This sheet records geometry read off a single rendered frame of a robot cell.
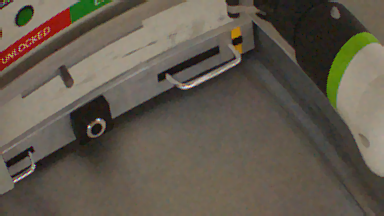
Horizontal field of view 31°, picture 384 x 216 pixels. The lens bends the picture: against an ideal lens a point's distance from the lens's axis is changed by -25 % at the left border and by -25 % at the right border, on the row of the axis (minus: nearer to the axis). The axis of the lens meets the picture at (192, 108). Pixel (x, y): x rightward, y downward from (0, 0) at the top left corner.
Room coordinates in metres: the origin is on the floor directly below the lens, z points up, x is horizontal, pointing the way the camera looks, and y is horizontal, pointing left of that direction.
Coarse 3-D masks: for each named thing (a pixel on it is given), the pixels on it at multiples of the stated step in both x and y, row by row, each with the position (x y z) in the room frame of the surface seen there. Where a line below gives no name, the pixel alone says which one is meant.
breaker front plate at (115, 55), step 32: (32, 0) 0.74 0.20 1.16; (64, 0) 0.76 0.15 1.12; (128, 0) 0.81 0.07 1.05; (192, 0) 0.85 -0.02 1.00; (64, 32) 0.76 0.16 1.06; (128, 32) 0.80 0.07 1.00; (160, 32) 0.83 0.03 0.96; (192, 32) 0.85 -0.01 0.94; (32, 64) 0.73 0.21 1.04; (96, 64) 0.78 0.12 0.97; (128, 64) 0.80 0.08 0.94; (32, 96) 0.73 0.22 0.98; (64, 96) 0.75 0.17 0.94; (0, 128) 0.69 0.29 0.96
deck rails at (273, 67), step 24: (264, 48) 0.87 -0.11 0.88; (264, 72) 0.84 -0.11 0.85; (288, 72) 0.81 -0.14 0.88; (288, 96) 0.79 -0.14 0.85; (312, 96) 0.75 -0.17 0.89; (312, 120) 0.74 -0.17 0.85; (336, 120) 0.69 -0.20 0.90; (312, 144) 0.70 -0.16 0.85; (336, 144) 0.69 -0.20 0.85; (336, 168) 0.64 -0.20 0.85; (360, 168) 0.62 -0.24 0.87; (360, 192) 0.58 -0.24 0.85
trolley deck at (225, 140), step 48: (192, 96) 0.81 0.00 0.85; (240, 96) 0.81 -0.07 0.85; (96, 144) 0.75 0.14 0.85; (144, 144) 0.74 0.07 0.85; (192, 144) 0.73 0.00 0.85; (240, 144) 0.72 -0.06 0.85; (288, 144) 0.71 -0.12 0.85; (48, 192) 0.66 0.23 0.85; (96, 192) 0.66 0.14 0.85; (144, 192) 0.66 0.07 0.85; (192, 192) 0.65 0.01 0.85; (240, 192) 0.64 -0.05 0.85; (288, 192) 0.62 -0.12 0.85; (336, 192) 0.60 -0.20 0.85
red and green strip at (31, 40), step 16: (80, 0) 0.78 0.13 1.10; (96, 0) 0.79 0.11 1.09; (112, 0) 0.80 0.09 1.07; (64, 16) 0.76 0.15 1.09; (80, 16) 0.77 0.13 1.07; (32, 32) 0.74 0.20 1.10; (48, 32) 0.75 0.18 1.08; (16, 48) 0.72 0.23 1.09; (32, 48) 0.73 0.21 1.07; (0, 64) 0.71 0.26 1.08
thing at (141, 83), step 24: (240, 24) 0.87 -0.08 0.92; (192, 48) 0.83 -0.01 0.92; (216, 48) 0.85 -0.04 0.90; (144, 72) 0.80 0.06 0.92; (192, 72) 0.83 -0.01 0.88; (96, 96) 0.76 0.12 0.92; (120, 96) 0.78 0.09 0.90; (144, 96) 0.80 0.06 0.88; (48, 120) 0.73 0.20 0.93; (24, 144) 0.70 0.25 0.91; (48, 144) 0.72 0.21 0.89
